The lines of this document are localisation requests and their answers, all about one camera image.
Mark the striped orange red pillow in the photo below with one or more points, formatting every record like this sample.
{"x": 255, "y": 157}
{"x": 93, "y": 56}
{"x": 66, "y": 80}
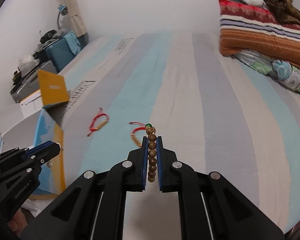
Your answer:
{"x": 249, "y": 27}

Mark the blue desk lamp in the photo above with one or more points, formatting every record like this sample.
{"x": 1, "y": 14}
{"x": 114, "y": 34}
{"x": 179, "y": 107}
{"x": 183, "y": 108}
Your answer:
{"x": 62, "y": 11}

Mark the beige curtain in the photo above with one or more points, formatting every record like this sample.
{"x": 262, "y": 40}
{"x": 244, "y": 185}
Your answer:
{"x": 76, "y": 20}

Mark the grey suitcase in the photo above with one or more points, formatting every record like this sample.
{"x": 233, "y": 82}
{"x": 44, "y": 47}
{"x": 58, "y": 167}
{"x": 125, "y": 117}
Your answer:
{"x": 24, "y": 86}

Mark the teal suitcase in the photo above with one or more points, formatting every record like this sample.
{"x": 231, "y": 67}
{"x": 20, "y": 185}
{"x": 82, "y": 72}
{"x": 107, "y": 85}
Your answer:
{"x": 63, "y": 50}

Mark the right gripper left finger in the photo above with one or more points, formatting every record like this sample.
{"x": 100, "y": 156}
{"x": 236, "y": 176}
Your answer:
{"x": 137, "y": 175}

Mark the striped bed sheet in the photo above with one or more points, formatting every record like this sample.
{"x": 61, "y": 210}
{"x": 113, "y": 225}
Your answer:
{"x": 215, "y": 113}

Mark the red cord bracelet gold bar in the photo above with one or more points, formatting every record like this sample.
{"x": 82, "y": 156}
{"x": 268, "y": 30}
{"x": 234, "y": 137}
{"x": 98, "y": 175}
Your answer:
{"x": 137, "y": 132}

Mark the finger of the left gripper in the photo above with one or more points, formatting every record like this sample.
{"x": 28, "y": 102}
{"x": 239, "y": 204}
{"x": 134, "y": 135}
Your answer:
{"x": 44, "y": 150}
{"x": 45, "y": 160}

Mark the floral patterned quilt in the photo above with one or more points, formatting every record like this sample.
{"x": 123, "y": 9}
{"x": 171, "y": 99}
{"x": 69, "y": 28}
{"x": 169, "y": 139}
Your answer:
{"x": 281, "y": 71}

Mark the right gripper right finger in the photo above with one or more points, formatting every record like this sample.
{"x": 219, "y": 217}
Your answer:
{"x": 165, "y": 158}

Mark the person's left hand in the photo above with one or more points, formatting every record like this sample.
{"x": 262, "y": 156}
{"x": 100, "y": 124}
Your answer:
{"x": 18, "y": 223}

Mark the blue yellow cardboard box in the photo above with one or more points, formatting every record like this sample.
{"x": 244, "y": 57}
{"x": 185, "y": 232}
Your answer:
{"x": 28, "y": 124}

